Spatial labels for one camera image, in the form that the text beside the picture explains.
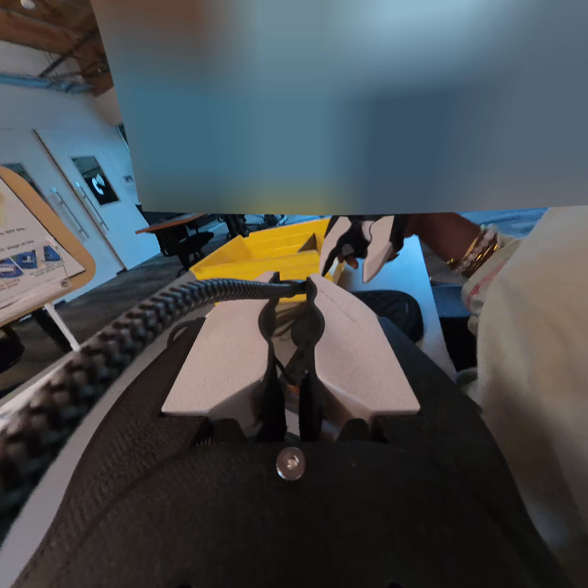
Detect white door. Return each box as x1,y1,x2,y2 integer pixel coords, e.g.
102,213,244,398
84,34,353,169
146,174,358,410
34,129,148,272

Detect braided grey usb cable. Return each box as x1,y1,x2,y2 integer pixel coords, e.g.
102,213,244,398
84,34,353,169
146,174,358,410
0,277,308,533

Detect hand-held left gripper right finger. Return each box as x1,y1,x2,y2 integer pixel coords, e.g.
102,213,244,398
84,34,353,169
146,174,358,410
292,274,421,443

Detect yellow plastic bin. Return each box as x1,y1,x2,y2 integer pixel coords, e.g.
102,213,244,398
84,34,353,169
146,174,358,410
189,217,346,304

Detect brown wooden desk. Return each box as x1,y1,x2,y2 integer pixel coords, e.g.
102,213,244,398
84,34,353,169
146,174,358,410
135,213,207,235

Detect black quilted pad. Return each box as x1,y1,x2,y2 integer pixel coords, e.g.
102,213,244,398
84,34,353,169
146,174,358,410
351,289,424,344

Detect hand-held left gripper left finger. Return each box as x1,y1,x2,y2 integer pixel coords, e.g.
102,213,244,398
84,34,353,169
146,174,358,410
162,271,288,443

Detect person's right hand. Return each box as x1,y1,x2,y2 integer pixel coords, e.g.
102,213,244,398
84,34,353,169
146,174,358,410
394,213,475,262

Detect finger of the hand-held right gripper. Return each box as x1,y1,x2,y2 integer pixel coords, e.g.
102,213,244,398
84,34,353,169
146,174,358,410
363,216,397,284
319,216,355,277

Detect black phone door sign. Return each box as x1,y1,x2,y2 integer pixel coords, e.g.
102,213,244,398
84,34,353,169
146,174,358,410
71,156,120,206

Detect gold and pearl bracelets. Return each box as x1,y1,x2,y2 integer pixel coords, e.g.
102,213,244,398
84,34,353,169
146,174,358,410
447,224,500,278

